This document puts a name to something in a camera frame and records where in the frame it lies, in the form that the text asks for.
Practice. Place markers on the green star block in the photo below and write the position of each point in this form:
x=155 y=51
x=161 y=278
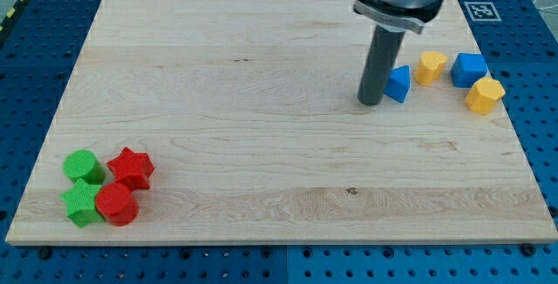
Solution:
x=80 y=203

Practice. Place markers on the yellow hexagon block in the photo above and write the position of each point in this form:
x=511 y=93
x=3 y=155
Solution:
x=484 y=94

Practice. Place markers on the red star block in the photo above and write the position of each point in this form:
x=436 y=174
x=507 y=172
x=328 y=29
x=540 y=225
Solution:
x=132 y=169

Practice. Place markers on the green cylinder block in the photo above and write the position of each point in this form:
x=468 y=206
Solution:
x=83 y=164

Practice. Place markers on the yellow black hazard tape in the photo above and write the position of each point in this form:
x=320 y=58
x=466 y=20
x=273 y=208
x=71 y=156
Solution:
x=13 y=14

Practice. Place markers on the red cylinder block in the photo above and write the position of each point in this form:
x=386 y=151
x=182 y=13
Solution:
x=116 y=204

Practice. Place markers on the yellow heart block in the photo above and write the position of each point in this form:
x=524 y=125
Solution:
x=429 y=67

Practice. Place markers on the blue cube block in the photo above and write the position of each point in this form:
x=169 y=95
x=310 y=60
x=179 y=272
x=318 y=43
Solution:
x=467 y=69

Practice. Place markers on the white fiducial marker tag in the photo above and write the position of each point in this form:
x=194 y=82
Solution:
x=480 y=11

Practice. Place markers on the blue triangle block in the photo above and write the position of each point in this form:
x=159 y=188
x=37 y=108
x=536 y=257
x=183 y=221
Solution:
x=399 y=83

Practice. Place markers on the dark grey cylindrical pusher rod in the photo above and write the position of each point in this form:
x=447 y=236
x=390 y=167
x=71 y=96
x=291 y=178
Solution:
x=382 y=55

